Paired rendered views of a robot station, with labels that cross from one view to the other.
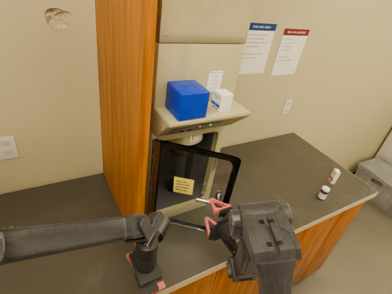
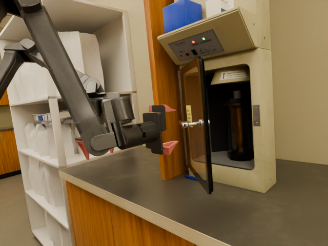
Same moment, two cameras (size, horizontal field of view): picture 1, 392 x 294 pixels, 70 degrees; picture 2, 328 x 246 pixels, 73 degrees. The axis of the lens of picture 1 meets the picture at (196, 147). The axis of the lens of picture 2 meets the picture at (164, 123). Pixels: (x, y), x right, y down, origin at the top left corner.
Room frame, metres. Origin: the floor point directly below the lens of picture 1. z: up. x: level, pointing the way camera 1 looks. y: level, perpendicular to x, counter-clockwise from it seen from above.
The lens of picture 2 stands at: (0.57, -0.75, 1.29)
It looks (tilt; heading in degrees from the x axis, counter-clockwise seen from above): 7 degrees down; 81
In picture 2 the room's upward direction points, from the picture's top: 6 degrees counter-clockwise
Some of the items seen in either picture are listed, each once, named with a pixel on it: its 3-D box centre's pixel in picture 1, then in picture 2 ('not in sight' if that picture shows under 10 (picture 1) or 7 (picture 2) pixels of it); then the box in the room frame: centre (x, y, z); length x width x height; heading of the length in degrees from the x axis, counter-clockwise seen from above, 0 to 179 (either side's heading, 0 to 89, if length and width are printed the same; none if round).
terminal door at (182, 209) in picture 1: (191, 191); (193, 122); (0.79, -0.01, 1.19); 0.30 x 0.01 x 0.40; 86
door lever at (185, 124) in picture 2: (209, 199); (188, 123); (0.76, -0.08, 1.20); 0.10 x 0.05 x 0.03; 86
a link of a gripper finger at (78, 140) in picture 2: (149, 285); (89, 145); (0.43, 0.06, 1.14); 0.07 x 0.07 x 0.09; 36
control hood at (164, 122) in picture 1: (202, 122); (202, 41); (0.85, -0.01, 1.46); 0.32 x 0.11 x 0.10; 125
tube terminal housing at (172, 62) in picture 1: (175, 129); (231, 81); (1.00, 0.10, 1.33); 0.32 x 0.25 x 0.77; 125
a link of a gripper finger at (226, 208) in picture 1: (217, 210); (163, 116); (0.68, -0.11, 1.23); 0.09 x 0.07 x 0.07; 35
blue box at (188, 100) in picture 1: (186, 100); (182, 19); (0.81, 0.05, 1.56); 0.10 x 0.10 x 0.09; 35
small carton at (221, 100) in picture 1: (221, 100); (217, 10); (0.89, -0.06, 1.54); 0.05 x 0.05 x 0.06; 36
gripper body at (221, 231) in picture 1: (227, 233); (146, 132); (0.62, -0.15, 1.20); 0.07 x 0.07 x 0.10; 35
